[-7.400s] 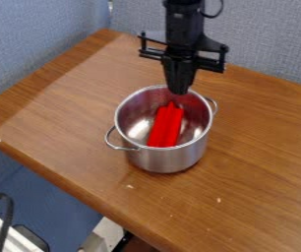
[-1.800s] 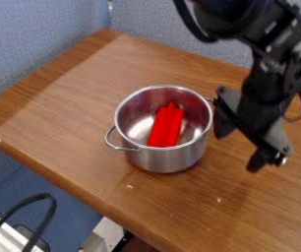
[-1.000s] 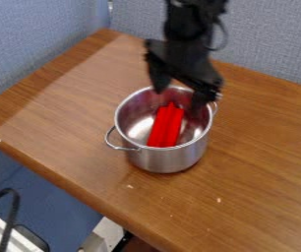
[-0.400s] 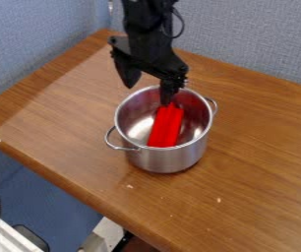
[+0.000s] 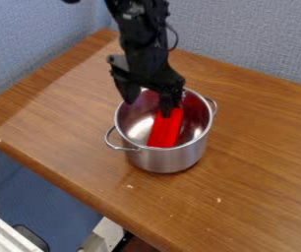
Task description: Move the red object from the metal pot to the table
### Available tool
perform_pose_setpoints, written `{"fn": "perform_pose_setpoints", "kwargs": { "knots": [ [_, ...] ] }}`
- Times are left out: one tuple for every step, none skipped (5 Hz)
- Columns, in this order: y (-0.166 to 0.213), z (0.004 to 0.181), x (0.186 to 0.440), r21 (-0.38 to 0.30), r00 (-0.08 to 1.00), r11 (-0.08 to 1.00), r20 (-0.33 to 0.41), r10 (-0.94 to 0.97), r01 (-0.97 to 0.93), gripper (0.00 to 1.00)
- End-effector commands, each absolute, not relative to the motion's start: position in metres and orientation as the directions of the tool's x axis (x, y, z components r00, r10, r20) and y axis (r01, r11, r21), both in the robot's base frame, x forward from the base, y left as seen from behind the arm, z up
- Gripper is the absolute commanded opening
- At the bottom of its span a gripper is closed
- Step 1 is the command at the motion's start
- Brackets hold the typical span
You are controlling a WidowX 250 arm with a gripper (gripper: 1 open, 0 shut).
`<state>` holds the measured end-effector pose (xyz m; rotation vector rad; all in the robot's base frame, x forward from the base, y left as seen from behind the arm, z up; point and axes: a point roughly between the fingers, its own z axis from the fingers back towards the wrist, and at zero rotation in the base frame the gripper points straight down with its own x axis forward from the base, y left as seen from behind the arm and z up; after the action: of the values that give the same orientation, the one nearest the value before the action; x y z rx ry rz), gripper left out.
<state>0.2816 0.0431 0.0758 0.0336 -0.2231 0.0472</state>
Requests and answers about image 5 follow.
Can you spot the stainless steel pot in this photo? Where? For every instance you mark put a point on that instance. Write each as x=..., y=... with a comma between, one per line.
x=133, y=124

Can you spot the red block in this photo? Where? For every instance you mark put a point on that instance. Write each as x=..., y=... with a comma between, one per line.
x=166, y=129

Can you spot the white table leg bracket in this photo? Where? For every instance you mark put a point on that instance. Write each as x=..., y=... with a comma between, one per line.
x=109, y=238

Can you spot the white device below table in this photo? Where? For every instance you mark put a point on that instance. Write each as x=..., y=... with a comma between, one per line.
x=15, y=242

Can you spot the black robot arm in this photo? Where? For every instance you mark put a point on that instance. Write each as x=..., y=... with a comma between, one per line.
x=142, y=20

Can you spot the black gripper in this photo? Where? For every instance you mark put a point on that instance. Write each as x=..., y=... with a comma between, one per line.
x=143, y=66

